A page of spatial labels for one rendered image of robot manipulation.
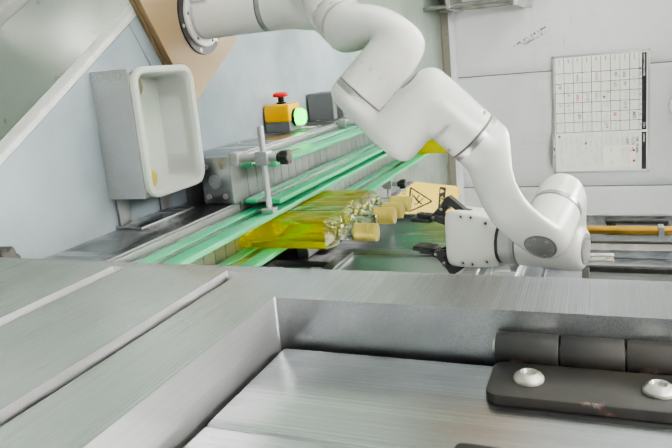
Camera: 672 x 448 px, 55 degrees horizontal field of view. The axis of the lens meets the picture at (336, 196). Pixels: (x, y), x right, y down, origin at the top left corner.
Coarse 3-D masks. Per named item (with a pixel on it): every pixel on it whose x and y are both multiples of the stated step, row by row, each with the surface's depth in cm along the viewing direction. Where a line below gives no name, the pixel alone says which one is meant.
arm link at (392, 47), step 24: (336, 24) 105; (360, 24) 102; (384, 24) 100; (408, 24) 100; (336, 48) 109; (360, 48) 108; (384, 48) 101; (408, 48) 100; (360, 72) 102; (384, 72) 101; (408, 72) 103; (384, 96) 103
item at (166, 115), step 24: (144, 72) 110; (168, 72) 118; (144, 96) 120; (168, 96) 124; (192, 96) 123; (144, 120) 120; (168, 120) 125; (192, 120) 123; (144, 144) 109; (168, 144) 126; (192, 144) 125; (144, 168) 110; (168, 168) 127; (192, 168) 126; (168, 192) 115
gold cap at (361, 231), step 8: (360, 224) 122; (368, 224) 122; (376, 224) 121; (352, 232) 122; (360, 232) 121; (368, 232) 121; (376, 232) 121; (360, 240) 122; (368, 240) 122; (376, 240) 121
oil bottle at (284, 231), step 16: (272, 224) 126; (288, 224) 125; (304, 224) 124; (320, 224) 123; (336, 224) 123; (240, 240) 130; (256, 240) 129; (272, 240) 127; (288, 240) 126; (304, 240) 125; (320, 240) 123; (336, 240) 123
